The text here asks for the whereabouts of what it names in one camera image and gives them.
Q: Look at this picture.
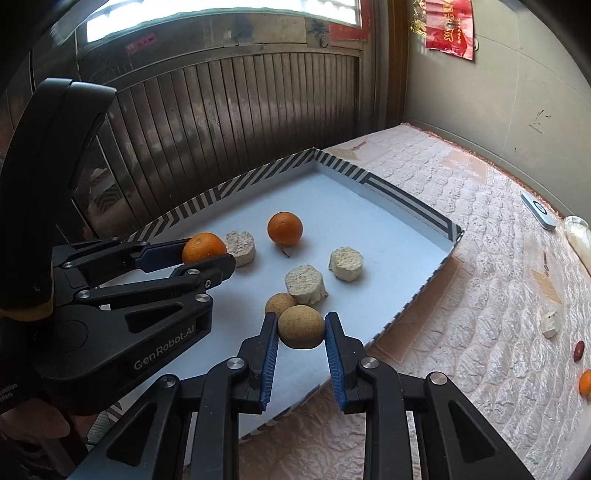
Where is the white daikon radish in plastic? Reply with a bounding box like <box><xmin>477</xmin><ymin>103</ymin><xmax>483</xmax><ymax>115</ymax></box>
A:
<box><xmin>563</xmin><ymin>215</ymin><xmax>591</xmax><ymax>266</ymax></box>

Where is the white rectangular device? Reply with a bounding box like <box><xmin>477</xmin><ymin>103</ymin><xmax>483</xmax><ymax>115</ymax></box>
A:
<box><xmin>521</xmin><ymin>192</ymin><xmax>559</xmax><ymax>230</ymax></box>

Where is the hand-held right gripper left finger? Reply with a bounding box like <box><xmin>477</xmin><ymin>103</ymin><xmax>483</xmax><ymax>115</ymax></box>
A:
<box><xmin>67</xmin><ymin>311</ymin><xmax>281</xmax><ymax>480</ymax></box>

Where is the red wall poster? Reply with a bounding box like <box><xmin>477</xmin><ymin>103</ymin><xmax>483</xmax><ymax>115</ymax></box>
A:
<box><xmin>411</xmin><ymin>0</ymin><xmax>476</xmax><ymax>61</ymax></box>

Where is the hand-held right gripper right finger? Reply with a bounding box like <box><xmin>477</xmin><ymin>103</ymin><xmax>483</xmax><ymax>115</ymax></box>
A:
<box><xmin>324</xmin><ymin>311</ymin><xmax>536</xmax><ymax>480</ymax></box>

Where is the small orange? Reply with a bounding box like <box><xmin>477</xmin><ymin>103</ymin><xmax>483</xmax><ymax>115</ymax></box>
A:
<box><xmin>267</xmin><ymin>212</ymin><xmax>304</xmax><ymax>244</ymax></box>

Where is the pale cut stalk piece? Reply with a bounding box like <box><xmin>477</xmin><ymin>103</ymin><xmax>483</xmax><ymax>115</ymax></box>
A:
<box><xmin>284</xmin><ymin>264</ymin><xmax>329</xmax><ymax>306</ymax></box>
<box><xmin>224</xmin><ymin>230</ymin><xmax>256</xmax><ymax>268</ymax></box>
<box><xmin>540</xmin><ymin>310</ymin><xmax>563</xmax><ymax>339</ymax></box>
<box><xmin>328</xmin><ymin>246</ymin><xmax>364</xmax><ymax>282</ymax></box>

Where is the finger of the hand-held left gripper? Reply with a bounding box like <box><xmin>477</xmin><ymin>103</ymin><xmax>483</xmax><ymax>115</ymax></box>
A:
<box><xmin>69</xmin><ymin>253</ymin><xmax>237</xmax><ymax>312</ymax></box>
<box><xmin>52</xmin><ymin>236</ymin><xmax>194</xmax><ymax>288</ymax></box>

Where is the window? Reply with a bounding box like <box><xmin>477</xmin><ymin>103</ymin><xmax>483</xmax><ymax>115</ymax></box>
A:
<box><xmin>76</xmin><ymin>0</ymin><xmax>365</xmax><ymax>47</ymax></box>

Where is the striped cardboard box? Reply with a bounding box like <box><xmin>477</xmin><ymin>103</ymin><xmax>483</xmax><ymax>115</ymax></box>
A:
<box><xmin>92</xmin><ymin>148</ymin><xmax>465</xmax><ymax>444</ymax></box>

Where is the brown round fruit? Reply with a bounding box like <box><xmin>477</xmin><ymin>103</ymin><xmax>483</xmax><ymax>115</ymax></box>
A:
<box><xmin>277</xmin><ymin>305</ymin><xmax>325</xmax><ymax>350</ymax></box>
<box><xmin>265</xmin><ymin>292</ymin><xmax>297</xmax><ymax>318</ymax></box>

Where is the large orange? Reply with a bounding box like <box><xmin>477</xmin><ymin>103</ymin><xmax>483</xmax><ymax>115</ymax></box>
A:
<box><xmin>182</xmin><ymin>233</ymin><xmax>228</xmax><ymax>265</ymax></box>

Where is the ribbed metal door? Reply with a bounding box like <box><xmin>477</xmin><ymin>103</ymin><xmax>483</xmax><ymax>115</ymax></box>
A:
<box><xmin>74</xmin><ymin>46</ymin><xmax>370</xmax><ymax>241</ymax></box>

